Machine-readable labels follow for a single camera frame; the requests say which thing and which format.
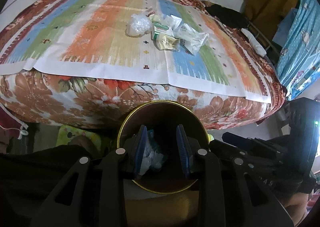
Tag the striped colourful bed mat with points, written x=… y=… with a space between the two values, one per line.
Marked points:
x=86 y=38

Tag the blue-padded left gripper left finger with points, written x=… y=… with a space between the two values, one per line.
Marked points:
x=135 y=148

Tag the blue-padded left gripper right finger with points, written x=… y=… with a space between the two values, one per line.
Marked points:
x=187 y=149

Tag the white printed plastic bag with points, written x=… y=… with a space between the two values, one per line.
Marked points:
x=191 y=39

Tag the yellow hanging garment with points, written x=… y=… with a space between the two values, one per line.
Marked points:
x=266 y=15

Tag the blue patterned curtain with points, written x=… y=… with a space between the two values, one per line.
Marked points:
x=298 y=65

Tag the dark round trash bin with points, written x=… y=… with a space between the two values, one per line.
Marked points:
x=164 y=117

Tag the green white medicine box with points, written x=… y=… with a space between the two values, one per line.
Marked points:
x=159 y=28

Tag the white folded paper packet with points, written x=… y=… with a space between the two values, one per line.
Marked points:
x=172 y=21

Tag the clear plastic bag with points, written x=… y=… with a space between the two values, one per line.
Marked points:
x=138 y=25

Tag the black cloth on bed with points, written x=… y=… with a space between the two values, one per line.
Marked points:
x=227 y=16

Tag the person's right hand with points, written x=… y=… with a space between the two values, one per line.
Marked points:
x=296 y=206

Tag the yellow wrapper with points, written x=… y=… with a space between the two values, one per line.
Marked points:
x=167 y=42

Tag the floral bed mattress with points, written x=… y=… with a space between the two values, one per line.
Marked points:
x=36 y=96

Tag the white tissue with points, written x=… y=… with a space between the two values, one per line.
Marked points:
x=151 y=158

